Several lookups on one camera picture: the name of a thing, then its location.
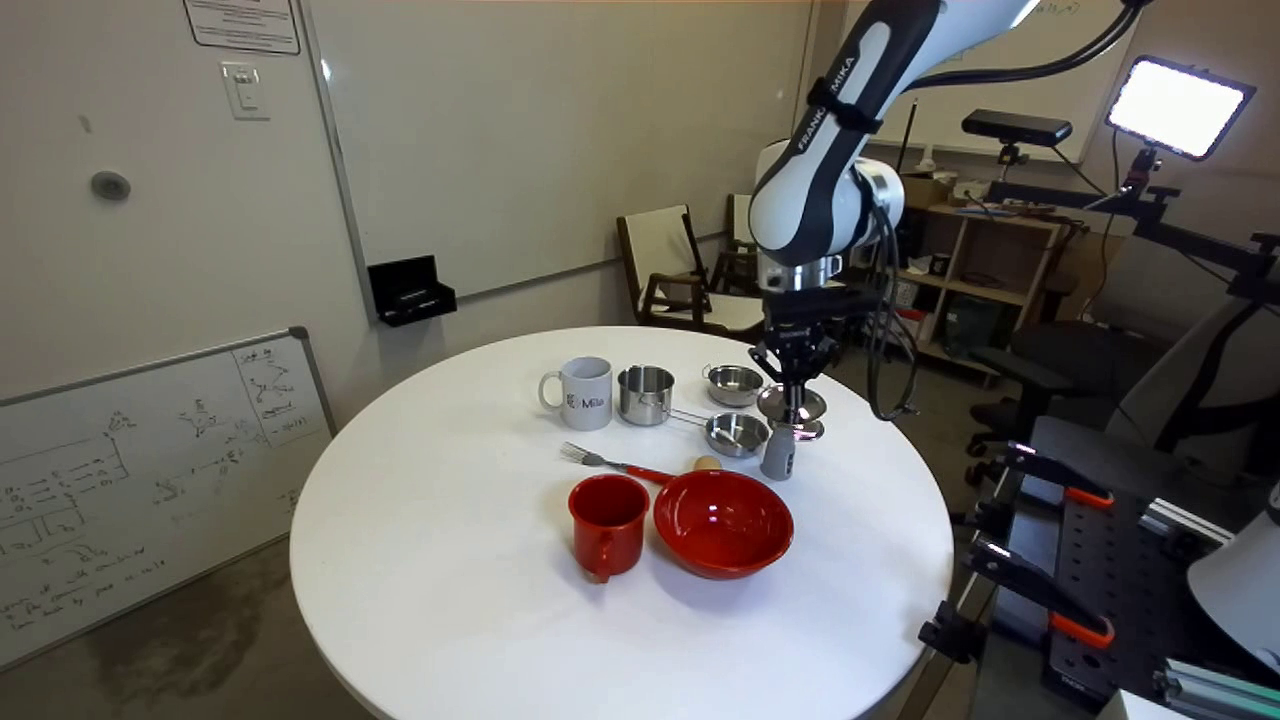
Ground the round grey wall fixture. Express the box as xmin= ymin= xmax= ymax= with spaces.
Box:
xmin=86 ymin=170 xmax=136 ymax=207

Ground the red mug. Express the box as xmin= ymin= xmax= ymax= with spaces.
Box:
xmin=564 ymin=472 xmax=656 ymax=587

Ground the small steel bowl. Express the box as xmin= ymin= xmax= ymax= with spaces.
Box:
xmin=699 ymin=362 xmax=766 ymax=413

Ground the bright LED light panel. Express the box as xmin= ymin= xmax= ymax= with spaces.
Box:
xmin=1103 ymin=54 xmax=1258 ymax=166

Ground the steel cup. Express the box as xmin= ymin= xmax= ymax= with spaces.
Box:
xmin=610 ymin=362 xmax=678 ymax=432

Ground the small steel frying pan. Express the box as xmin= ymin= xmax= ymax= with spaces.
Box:
xmin=664 ymin=405 xmax=773 ymax=463

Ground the black bar camera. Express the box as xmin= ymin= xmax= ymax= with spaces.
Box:
xmin=957 ymin=110 xmax=1077 ymax=154

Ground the black perforated mounting board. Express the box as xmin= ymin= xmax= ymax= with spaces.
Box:
xmin=1002 ymin=413 xmax=1280 ymax=705

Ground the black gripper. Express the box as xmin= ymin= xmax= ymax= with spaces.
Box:
xmin=746 ymin=284 xmax=865 ymax=483

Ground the small white wall note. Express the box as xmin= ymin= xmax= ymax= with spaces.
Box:
xmin=214 ymin=56 xmax=276 ymax=129

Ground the red bowl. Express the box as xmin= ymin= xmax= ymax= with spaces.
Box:
xmin=649 ymin=470 xmax=801 ymax=585

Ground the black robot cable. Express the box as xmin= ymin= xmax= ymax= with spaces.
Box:
xmin=850 ymin=0 xmax=1152 ymax=100

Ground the fork with red handle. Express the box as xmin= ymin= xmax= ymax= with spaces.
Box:
xmin=554 ymin=442 xmax=678 ymax=488

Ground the large blank wall whiteboard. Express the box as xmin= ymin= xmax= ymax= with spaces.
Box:
xmin=292 ymin=0 xmax=814 ymax=325

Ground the whiteboard with drawings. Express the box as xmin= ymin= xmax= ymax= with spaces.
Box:
xmin=0 ymin=325 xmax=337 ymax=674

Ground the white lamp shade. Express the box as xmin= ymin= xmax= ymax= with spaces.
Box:
xmin=1185 ymin=512 xmax=1280 ymax=676

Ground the white paper notice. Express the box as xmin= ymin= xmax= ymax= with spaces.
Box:
xmin=179 ymin=0 xmax=302 ymax=59

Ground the orange black bar clamp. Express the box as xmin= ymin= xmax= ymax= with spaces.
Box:
xmin=996 ymin=442 xmax=1121 ymax=521
xmin=916 ymin=538 xmax=1121 ymax=674

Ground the white cushioned wooden chair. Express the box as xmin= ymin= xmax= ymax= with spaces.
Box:
xmin=614 ymin=201 xmax=773 ymax=337

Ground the wooden shelf unit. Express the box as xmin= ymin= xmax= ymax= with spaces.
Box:
xmin=904 ymin=173 xmax=1081 ymax=380

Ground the white printed mug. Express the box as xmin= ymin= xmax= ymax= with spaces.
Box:
xmin=536 ymin=354 xmax=618 ymax=432

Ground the black marker tray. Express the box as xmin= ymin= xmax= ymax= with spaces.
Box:
xmin=363 ymin=254 xmax=460 ymax=334

